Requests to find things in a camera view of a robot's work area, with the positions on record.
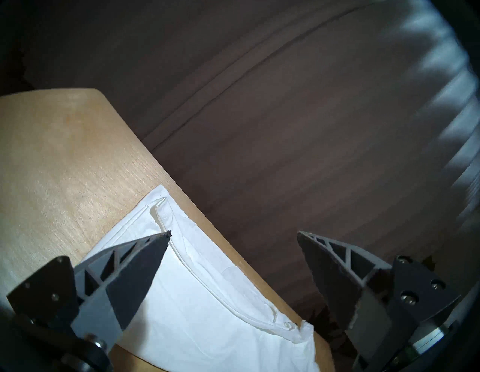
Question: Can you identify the grey lattice left gripper left finger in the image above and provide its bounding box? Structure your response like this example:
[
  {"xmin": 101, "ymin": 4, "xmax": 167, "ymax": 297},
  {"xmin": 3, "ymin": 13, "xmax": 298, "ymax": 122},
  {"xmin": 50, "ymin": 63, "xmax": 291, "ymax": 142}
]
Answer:
[{"xmin": 7, "ymin": 231, "xmax": 172, "ymax": 372}]

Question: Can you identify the grey lattice left gripper right finger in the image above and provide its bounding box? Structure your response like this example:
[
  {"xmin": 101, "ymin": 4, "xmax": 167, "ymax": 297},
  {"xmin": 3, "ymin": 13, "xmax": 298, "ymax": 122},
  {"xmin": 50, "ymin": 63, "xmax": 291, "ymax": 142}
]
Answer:
[{"xmin": 297, "ymin": 231, "xmax": 461, "ymax": 370}]

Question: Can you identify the white t-shirt with red print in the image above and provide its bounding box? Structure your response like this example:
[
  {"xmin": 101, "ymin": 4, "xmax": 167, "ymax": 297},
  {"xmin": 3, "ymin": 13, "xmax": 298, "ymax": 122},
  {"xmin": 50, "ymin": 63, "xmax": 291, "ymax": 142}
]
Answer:
[{"xmin": 77, "ymin": 186, "xmax": 319, "ymax": 372}]

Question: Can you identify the brown pleated curtain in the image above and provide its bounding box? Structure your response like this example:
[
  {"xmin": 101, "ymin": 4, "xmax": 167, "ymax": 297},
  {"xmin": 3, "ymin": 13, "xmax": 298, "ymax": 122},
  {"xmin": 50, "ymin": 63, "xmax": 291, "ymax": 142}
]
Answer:
[{"xmin": 0, "ymin": 0, "xmax": 480, "ymax": 360}]

